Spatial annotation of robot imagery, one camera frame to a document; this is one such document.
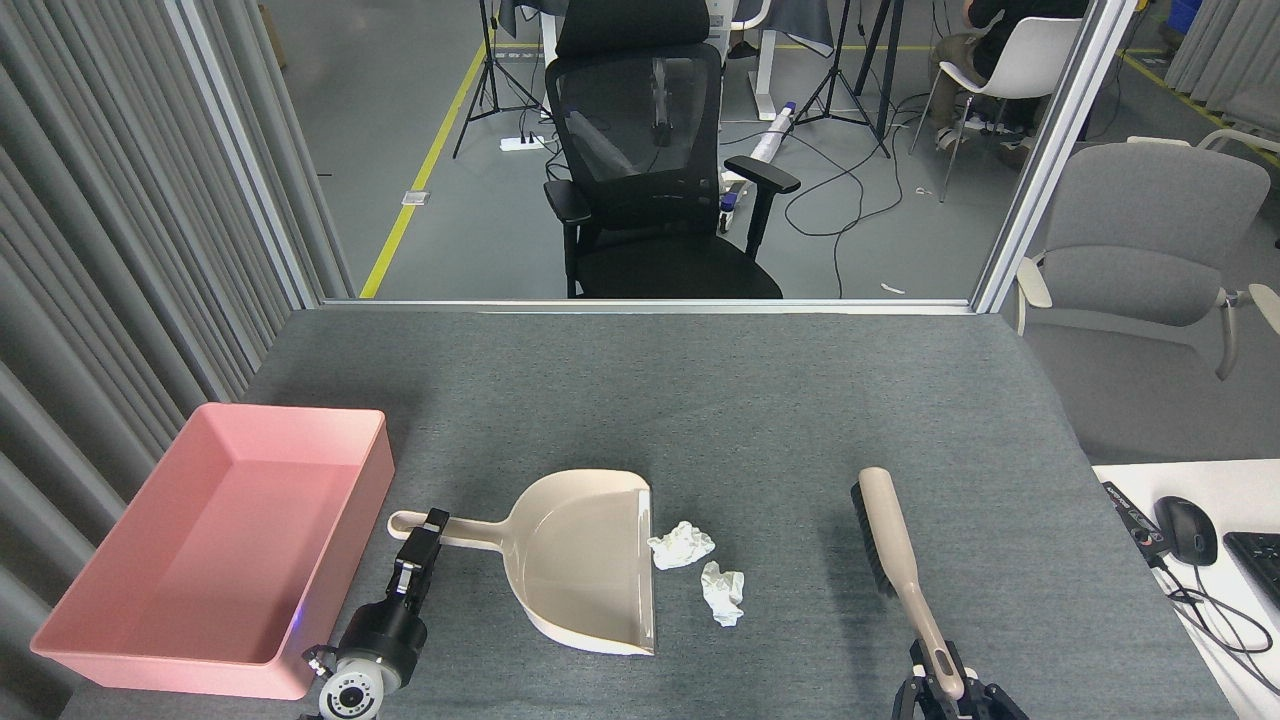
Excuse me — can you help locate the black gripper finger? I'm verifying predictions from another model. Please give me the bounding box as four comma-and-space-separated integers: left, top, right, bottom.
893, 640, 946, 720
948, 640, 1029, 720

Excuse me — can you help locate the pink plastic bin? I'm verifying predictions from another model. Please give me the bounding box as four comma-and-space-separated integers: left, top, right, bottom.
30, 403, 396, 700

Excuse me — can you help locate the beige chair armrest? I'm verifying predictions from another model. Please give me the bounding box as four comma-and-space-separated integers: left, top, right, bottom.
1128, 128, 1280, 166

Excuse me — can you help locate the white plastic chair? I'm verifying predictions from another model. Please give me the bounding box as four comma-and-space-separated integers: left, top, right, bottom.
908, 15, 1086, 204

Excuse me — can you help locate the black computer mouse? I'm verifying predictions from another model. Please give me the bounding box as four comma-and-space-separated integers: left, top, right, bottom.
1154, 496, 1219, 567

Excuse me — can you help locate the white side desk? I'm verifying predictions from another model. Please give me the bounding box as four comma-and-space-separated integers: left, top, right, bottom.
1092, 459, 1280, 720

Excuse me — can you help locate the black tripod stand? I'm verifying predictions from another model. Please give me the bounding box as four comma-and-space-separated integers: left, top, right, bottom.
452, 0, 549, 159
790, 0, 906, 159

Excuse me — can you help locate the silver frame post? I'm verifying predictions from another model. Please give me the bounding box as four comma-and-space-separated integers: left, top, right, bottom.
165, 0, 326, 309
970, 0, 1141, 314

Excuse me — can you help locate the beige brush with black bristles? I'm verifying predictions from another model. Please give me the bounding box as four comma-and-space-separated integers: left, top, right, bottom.
851, 467, 966, 701

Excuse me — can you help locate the black floor cable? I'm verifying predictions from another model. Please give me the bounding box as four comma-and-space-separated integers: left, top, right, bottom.
720, 95, 936, 299

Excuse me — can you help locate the silver frame rail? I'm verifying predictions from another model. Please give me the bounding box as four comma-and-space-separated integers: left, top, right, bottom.
320, 298, 976, 317

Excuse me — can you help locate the black desk cable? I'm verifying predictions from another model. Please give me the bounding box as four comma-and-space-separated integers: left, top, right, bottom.
1150, 555, 1277, 696

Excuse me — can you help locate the seated person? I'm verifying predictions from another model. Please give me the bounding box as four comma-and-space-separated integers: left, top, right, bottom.
928, 0, 1091, 166

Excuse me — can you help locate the white paper ball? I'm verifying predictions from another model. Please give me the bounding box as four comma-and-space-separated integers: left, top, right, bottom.
700, 561, 747, 628
647, 520, 717, 571

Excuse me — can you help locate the white and blue tube device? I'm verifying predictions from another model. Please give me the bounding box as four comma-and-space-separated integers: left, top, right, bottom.
718, 100, 798, 236

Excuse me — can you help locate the black mesh office chair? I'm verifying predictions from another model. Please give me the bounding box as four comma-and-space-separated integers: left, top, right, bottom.
543, 0, 801, 299

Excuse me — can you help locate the black handheld controller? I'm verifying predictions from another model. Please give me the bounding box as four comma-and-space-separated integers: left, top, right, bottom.
1101, 482, 1173, 561

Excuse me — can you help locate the grey pleated curtain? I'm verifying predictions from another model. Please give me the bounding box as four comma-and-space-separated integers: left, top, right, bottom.
1165, 0, 1280, 113
0, 0, 356, 720

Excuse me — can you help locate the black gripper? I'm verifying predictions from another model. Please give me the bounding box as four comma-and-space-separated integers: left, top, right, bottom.
340, 508, 451, 691

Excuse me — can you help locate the beige plastic dustpan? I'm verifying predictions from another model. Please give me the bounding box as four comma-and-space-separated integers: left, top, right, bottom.
388, 469, 656, 657

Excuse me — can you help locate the grey padded chair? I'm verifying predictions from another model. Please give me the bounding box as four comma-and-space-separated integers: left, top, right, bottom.
1015, 143, 1280, 381

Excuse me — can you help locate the black keyboard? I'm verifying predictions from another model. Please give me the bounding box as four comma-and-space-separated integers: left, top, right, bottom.
1223, 531, 1280, 609

